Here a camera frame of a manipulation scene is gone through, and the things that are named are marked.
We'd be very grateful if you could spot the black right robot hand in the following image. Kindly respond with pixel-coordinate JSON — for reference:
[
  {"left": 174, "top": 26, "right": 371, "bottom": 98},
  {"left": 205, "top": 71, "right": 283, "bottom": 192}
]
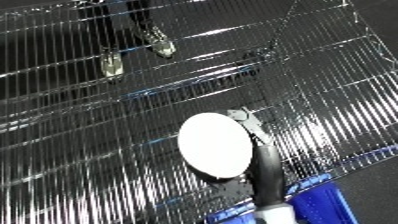
[{"left": 193, "top": 106, "right": 288, "bottom": 208}]

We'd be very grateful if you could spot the white paper cup green band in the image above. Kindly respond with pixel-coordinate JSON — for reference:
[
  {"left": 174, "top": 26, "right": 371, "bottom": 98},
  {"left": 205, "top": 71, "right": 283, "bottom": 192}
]
[{"left": 175, "top": 112, "right": 255, "bottom": 180}]

